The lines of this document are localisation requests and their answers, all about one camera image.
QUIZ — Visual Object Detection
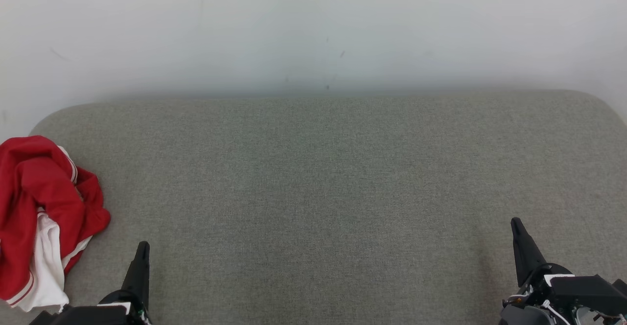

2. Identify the grey fabric sofa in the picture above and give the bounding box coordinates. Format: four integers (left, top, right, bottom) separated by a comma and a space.
0, 89, 627, 325

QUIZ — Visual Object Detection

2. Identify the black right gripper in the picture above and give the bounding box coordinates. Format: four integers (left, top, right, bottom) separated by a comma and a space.
499, 217, 627, 325

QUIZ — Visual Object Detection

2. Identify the red white basketball jersey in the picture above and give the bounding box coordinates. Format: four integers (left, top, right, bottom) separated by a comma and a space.
0, 135, 111, 313

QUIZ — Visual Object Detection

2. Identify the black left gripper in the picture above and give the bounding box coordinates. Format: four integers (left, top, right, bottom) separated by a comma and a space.
29, 241, 153, 325

